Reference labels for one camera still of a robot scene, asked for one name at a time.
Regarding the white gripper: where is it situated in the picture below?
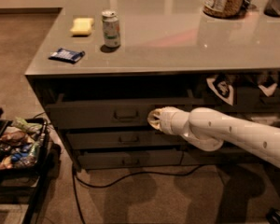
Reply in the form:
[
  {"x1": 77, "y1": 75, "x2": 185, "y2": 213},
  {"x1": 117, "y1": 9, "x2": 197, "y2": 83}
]
[{"x1": 147, "y1": 106, "x2": 189, "y2": 135}]

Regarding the grey drawer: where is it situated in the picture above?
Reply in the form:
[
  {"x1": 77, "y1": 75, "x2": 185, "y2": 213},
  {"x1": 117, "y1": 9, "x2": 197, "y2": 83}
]
[
  {"x1": 46, "y1": 96, "x2": 204, "y2": 129},
  {"x1": 64, "y1": 130, "x2": 185, "y2": 149},
  {"x1": 182, "y1": 143, "x2": 280, "y2": 166},
  {"x1": 77, "y1": 149, "x2": 183, "y2": 170},
  {"x1": 208, "y1": 75, "x2": 280, "y2": 113}
]

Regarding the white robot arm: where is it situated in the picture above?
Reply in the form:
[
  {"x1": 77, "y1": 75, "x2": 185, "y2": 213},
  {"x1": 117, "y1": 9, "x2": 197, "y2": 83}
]
[{"x1": 147, "y1": 106, "x2": 280, "y2": 168}]

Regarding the grey middle left drawer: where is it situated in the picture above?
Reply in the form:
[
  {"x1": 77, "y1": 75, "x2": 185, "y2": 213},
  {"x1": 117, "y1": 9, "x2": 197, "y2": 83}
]
[{"x1": 64, "y1": 130, "x2": 185, "y2": 149}]

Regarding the grey bottom left drawer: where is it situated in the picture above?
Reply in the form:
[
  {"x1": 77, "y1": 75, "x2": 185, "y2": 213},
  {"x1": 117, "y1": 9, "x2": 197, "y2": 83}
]
[{"x1": 77, "y1": 149, "x2": 183, "y2": 170}]

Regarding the grey top right drawer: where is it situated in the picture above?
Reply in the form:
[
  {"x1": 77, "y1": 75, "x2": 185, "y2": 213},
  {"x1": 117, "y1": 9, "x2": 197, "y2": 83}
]
[{"x1": 208, "y1": 75, "x2": 280, "y2": 113}]

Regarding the grey middle right drawer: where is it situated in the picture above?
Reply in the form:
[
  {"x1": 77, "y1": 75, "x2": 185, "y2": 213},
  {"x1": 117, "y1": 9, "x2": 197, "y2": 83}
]
[{"x1": 182, "y1": 143, "x2": 280, "y2": 166}]

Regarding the white cloth in drawer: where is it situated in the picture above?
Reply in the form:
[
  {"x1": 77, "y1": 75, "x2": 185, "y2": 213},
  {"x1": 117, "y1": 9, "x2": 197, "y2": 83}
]
[{"x1": 249, "y1": 114, "x2": 280, "y2": 125}]

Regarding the black white pennant cloth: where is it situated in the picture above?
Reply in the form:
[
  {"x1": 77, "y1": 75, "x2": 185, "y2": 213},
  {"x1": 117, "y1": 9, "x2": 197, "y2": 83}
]
[{"x1": 206, "y1": 74, "x2": 234, "y2": 105}]

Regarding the grey counter cabinet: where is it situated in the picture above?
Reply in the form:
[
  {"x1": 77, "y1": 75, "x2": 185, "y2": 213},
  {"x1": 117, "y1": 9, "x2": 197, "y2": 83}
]
[{"x1": 26, "y1": 0, "x2": 280, "y2": 169}]

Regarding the green white soda can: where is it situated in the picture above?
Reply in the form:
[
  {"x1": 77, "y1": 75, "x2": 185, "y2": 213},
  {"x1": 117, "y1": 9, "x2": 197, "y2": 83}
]
[{"x1": 102, "y1": 9, "x2": 120, "y2": 48}]

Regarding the blue snack bar wrapper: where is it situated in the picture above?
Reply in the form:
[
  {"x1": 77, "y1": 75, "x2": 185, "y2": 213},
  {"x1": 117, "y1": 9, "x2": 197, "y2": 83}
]
[{"x1": 49, "y1": 48, "x2": 85, "y2": 63}]

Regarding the white hanging cloth right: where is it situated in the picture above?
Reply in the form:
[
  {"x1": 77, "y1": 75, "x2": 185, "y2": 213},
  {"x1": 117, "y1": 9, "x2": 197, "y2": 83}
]
[{"x1": 258, "y1": 74, "x2": 277, "y2": 97}]

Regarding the yellow sponge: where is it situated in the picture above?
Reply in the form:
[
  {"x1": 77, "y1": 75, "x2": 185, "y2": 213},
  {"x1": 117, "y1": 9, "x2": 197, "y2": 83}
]
[{"x1": 70, "y1": 18, "x2": 94, "y2": 35}]

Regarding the large jar of nuts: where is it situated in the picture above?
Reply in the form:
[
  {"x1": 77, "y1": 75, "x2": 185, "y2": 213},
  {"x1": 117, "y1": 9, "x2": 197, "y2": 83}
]
[{"x1": 203, "y1": 0, "x2": 243, "y2": 18}]

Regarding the black tray of snacks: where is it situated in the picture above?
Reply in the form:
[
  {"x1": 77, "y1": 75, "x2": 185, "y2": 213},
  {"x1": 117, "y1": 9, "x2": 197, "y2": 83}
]
[{"x1": 0, "y1": 118, "x2": 49, "y2": 174}]

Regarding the black floor cable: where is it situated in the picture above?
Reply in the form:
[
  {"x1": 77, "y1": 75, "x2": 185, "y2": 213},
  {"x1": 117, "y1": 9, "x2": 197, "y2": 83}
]
[{"x1": 71, "y1": 163, "x2": 206, "y2": 224}]

